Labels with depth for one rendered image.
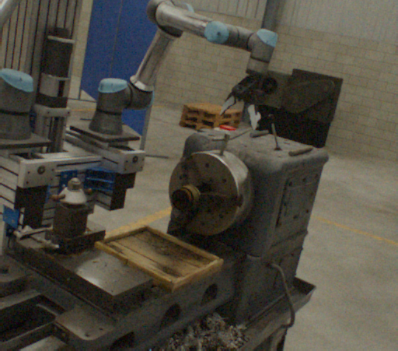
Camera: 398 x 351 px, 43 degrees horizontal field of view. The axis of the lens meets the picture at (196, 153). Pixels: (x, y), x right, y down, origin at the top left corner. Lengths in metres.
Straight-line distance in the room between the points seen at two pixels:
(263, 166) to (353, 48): 9.99
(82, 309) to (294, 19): 11.19
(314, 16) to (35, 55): 10.35
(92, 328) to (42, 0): 1.29
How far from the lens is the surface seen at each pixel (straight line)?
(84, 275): 1.42
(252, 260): 2.04
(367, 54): 11.80
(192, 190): 1.80
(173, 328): 1.77
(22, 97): 1.91
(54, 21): 2.19
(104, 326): 1.35
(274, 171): 1.93
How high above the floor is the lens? 1.62
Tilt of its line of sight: 12 degrees down
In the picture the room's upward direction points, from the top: 12 degrees clockwise
